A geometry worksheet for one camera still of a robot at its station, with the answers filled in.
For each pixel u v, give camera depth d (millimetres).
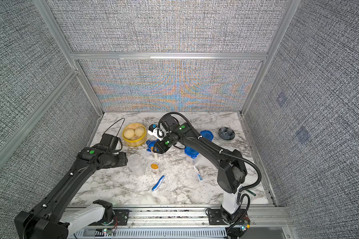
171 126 633
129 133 996
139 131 1005
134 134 1005
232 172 466
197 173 875
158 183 836
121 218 730
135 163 864
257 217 750
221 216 649
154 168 797
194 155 815
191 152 830
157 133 702
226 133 1033
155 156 914
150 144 1016
